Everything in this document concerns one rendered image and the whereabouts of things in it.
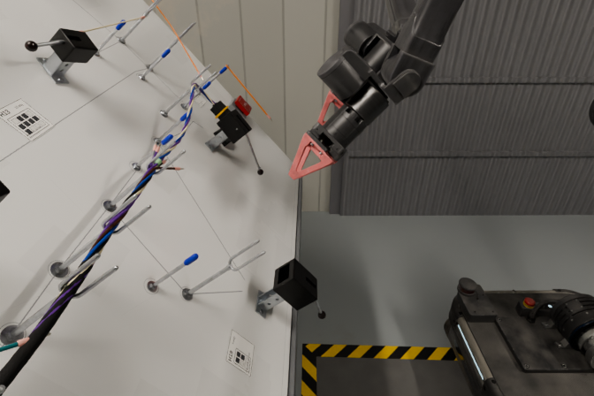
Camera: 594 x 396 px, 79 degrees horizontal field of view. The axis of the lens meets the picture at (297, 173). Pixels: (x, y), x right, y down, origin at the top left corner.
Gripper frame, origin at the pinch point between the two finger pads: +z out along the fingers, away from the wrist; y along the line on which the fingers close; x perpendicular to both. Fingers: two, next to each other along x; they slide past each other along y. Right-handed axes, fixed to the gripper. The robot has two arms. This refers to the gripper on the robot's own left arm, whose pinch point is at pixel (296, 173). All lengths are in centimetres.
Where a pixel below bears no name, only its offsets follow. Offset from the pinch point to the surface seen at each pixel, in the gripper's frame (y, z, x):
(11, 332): 38.0, 21.8, -3.9
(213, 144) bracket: -10.8, 10.6, -18.4
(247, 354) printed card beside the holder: 14.0, 21.6, 15.2
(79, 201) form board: 24.7, 18.4, -14.2
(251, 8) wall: -118, -24, -88
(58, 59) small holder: 18.1, 10.8, -34.0
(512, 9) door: -137, -115, 4
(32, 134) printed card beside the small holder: 25.3, 16.7, -24.1
